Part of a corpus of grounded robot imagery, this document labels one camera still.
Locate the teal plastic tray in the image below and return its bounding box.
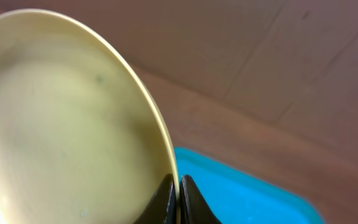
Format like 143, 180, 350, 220
175, 147, 324, 224

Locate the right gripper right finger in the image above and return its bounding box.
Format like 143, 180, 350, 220
180, 175, 221, 224

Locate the yellow-green plate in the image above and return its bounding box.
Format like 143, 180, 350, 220
0, 9, 179, 223

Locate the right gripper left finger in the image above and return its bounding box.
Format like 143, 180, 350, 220
134, 174, 176, 224

